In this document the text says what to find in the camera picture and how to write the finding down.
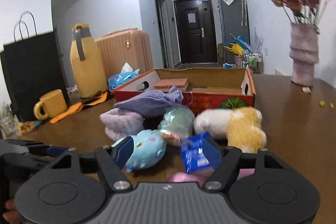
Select light purple fluffy headband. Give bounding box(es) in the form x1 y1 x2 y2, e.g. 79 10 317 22
99 108 144 141

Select light blue plush toy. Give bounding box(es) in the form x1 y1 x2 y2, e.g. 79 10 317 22
125 130 166 173

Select pink soft object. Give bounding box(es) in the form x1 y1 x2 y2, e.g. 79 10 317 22
167 169 255 186

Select person's left hand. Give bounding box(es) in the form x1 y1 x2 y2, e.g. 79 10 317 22
2 199 22 224

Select blue snack packet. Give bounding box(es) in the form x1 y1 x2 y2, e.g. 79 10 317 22
180 132 214 177

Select white yellow plush toy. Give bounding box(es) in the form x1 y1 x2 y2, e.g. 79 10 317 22
194 106 267 153

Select green clear plastic bag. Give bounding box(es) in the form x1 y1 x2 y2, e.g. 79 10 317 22
158 107 195 146

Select purple folded towel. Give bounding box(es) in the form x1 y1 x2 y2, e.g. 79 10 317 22
114 86 188 118

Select red orange cardboard box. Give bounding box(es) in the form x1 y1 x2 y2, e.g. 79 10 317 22
114 68 256 114

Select blue tissue pack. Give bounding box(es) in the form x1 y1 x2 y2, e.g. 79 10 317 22
108 63 140 91

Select yellow mug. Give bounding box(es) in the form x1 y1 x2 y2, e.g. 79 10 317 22
33 89 68 121

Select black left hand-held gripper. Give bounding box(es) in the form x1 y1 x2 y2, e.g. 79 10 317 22
0 138 79 183

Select yellow thermos jug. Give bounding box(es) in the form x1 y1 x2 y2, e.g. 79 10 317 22
70 23 108 98

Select cluttered storage cart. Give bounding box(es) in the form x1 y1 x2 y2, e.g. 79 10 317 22
223 35 264 74

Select fallen pink petal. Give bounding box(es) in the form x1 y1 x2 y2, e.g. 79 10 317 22
302 86 311 94

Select yellow crumbs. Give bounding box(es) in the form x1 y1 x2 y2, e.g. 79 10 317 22
319 101 335 109

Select yellow watering can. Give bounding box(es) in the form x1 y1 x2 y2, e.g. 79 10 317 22
223 43 244 56

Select pink suitcase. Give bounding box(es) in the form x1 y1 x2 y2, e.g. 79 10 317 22
96 28 153 78

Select black paper bag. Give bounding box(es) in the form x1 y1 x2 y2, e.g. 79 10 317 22
1 31 70 122

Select pink textured vase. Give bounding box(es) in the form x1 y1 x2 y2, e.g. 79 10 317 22
289 23 319 86

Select dark entrance door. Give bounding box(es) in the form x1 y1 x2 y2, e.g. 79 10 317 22
174 0 218 64

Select grey refrigerator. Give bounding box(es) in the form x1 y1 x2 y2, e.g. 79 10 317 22
216 0 251 47

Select orange cloth strap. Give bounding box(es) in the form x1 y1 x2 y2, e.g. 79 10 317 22
49 90 116 124

